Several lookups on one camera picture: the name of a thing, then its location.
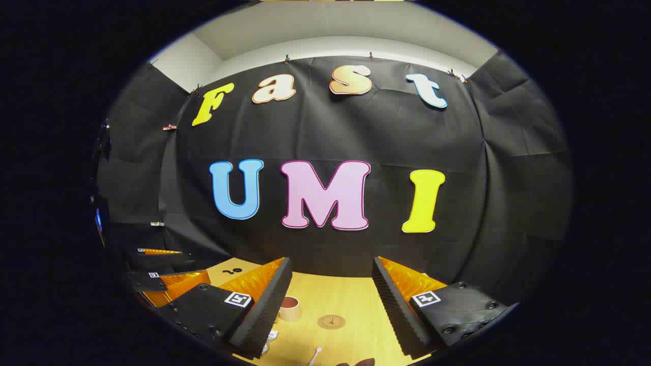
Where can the black backdrop cloth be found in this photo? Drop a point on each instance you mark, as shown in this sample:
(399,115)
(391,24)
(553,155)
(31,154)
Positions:
(325,132)

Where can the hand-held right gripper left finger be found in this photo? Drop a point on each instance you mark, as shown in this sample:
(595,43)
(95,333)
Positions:
(267,310)

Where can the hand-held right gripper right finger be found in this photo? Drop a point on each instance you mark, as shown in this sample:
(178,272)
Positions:
(396,310)

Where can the round brown coaster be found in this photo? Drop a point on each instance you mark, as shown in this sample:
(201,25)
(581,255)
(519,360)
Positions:
(331,322)

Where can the pink toothbrush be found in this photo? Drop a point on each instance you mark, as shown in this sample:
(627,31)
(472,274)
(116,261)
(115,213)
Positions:
(316,353)

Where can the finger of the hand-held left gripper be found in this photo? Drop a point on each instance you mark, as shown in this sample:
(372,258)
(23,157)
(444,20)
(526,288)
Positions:
(163,260)
(147,280)

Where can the white toothpaste tube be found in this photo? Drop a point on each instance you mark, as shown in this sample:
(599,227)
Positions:
(272,335)

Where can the beige cup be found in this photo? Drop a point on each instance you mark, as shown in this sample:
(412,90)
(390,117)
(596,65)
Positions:
(291,311)

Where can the wooden desktop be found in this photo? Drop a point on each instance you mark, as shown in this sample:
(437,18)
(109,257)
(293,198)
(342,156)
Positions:
(351,300)

